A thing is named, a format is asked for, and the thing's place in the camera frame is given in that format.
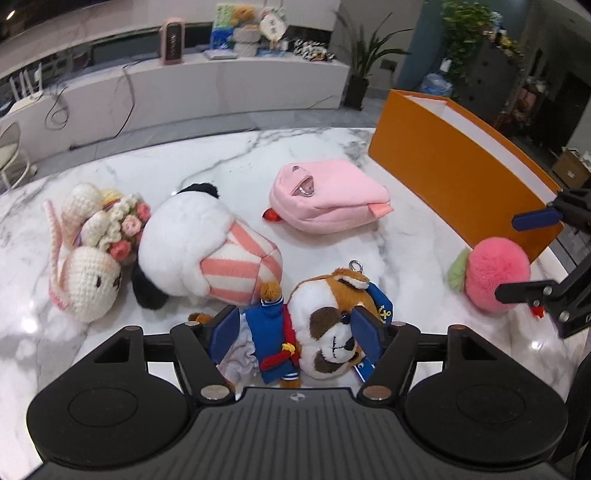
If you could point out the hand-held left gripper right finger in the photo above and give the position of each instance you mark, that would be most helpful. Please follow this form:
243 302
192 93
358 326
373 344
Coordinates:
369 337

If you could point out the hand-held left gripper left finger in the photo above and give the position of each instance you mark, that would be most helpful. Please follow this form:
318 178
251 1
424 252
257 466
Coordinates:
226 331

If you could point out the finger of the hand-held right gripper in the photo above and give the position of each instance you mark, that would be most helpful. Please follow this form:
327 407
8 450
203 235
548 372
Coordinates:
535 219
521 291

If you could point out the pink fluffy peach plush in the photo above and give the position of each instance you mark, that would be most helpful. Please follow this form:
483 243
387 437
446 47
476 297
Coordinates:
494 270

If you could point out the sailor red panda plush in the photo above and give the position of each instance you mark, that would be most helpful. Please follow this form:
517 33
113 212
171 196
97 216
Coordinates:
318 318

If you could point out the orange cardboard box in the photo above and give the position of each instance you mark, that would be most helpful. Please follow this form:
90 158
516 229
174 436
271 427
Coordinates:
452 175

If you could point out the pink fabric pouch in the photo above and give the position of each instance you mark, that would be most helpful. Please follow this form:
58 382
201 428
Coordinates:
332 198

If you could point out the crochet rabbit with flowers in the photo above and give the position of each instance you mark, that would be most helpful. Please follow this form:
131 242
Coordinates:
87 277

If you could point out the red crochet strawberry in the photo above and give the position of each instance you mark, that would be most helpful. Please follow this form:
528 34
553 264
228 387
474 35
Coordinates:
537 312

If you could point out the brown cardboard carton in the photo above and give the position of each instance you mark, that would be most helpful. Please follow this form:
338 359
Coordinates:
572 168

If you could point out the white dog plush striped outfit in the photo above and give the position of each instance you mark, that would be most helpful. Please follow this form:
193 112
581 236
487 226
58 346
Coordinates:
184 244

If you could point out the dark grey cabinet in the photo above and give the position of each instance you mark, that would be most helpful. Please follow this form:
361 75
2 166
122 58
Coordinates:
494 87

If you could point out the blue water jug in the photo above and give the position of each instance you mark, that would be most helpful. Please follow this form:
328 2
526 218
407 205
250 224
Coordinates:
436 85

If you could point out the hanging green vine plant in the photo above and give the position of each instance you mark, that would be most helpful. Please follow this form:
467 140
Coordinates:
468 32

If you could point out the potted long-leaf plant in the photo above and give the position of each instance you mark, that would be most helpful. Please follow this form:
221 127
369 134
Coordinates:
364 60

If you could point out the white marble media console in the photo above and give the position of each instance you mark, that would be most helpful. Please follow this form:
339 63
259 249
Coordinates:
207 97

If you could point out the black white toy pile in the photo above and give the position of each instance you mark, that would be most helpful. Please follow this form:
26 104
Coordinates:
316 50

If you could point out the silver laptop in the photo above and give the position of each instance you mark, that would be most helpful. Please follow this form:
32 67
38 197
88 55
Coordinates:
220 54

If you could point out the white round chair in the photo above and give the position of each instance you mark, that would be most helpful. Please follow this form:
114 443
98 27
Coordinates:
11 152

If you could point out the white knitted pot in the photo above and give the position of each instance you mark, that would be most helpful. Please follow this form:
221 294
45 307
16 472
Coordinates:
247 41

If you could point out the pink desktop heater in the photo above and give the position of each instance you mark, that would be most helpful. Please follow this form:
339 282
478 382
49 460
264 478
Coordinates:
171 41

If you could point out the round paper fan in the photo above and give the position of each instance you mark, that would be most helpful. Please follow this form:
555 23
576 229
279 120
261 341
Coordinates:
273 24

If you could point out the white router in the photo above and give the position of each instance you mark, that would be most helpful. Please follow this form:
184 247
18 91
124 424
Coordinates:
27 87

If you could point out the brown teddy bear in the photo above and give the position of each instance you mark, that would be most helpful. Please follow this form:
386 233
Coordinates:
244 14

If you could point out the black television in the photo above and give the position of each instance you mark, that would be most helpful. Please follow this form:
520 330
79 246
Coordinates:
69 14

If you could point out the dark wall outlet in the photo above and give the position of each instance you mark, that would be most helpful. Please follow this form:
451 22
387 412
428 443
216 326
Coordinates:
388 67

